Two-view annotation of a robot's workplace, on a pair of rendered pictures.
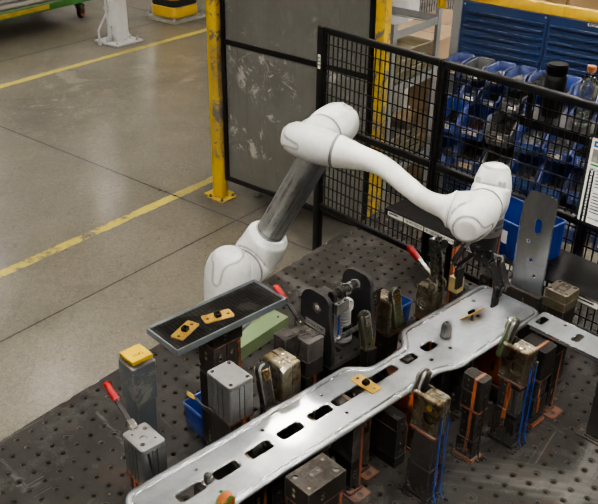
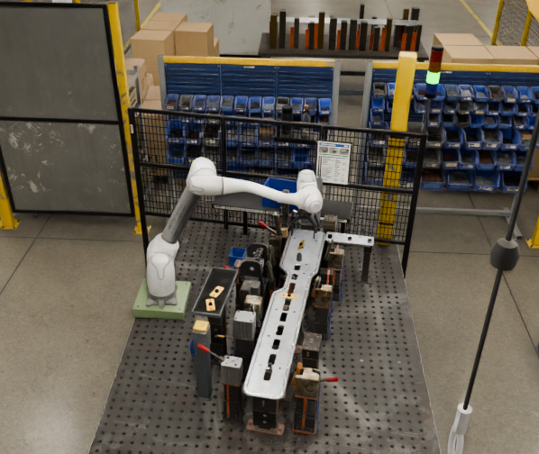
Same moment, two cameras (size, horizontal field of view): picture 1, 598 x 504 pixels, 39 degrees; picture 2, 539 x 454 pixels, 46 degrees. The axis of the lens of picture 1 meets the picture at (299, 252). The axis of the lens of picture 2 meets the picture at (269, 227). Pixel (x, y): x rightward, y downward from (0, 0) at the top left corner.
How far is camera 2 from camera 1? 1.65 m
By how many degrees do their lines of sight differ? 31
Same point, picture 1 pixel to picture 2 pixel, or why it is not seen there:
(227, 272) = (166, 269)
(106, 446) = (162, 386)
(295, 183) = (187, 208)
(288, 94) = (57, 144)
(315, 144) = (214, 186)
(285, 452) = (287, 340)
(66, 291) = not seen: outside the picture
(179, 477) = (257, 371)
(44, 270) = not seen: outside the picture
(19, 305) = not seen: outside the picture
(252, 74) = (22, 136)
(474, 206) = (315, 195)
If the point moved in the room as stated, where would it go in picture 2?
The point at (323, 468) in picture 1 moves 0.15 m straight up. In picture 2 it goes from (313, 338) to (314, 313)
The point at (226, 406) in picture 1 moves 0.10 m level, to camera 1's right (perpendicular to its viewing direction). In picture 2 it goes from (249, 331) to (266, 323)
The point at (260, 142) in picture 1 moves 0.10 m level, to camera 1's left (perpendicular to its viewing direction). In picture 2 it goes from (39, 180) to (27, 184)
